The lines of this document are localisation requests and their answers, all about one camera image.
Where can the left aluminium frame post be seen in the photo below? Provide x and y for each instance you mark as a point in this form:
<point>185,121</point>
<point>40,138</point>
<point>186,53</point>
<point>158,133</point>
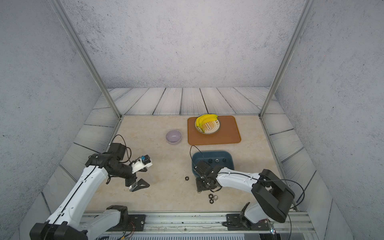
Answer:
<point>70,30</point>

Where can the lilac ceramic bowl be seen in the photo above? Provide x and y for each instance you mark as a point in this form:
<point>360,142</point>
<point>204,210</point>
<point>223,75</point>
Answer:
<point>173,137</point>

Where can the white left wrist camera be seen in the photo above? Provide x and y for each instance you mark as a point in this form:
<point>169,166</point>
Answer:
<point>141,162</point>

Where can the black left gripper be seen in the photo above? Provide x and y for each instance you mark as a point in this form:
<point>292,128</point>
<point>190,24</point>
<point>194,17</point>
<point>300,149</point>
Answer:
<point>136,185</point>

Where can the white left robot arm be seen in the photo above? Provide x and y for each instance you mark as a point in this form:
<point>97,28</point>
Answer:
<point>65,222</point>

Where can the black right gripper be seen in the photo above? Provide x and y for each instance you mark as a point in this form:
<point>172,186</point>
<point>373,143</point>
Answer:
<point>199,187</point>

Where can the patterned plate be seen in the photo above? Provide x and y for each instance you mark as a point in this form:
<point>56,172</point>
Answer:
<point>209,128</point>

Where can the aluminium frame post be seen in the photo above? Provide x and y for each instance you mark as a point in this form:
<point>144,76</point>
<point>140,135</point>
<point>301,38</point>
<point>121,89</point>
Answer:
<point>70,30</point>
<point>308,7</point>

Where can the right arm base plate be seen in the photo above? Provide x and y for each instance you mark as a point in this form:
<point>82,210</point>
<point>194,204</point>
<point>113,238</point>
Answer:
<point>236,223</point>

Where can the aluminium front rail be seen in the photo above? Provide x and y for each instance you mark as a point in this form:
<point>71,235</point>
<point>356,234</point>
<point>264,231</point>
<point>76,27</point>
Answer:
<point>297,224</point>

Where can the brown rectangular mat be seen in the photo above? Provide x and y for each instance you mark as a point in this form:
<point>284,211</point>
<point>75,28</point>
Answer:
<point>228,133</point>

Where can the yellow banana bunch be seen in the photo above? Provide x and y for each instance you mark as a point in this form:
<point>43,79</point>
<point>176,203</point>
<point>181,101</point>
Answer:
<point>205,118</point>

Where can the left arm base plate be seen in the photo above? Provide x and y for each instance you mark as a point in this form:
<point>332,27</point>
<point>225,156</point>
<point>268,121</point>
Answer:
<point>130,223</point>

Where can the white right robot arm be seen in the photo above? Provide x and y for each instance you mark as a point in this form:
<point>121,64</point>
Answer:
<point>273,197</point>

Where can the teal plastic storage box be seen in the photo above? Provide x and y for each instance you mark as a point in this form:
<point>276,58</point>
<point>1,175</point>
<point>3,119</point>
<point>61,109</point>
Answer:
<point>206,155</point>

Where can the right aluminium frame post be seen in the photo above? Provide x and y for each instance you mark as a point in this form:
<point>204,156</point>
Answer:
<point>308,7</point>

